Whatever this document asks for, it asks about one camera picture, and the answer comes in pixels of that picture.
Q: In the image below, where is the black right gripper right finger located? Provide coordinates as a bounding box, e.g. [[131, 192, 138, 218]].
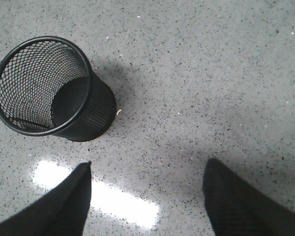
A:
[[203, 158, 295, 236]]

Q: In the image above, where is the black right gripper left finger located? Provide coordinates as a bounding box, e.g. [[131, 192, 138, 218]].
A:
[[0, 162, 91, 236]]

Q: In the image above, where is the black mesh pen bucket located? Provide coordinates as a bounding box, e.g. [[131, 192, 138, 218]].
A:
[[0, 36, 117, 142]]

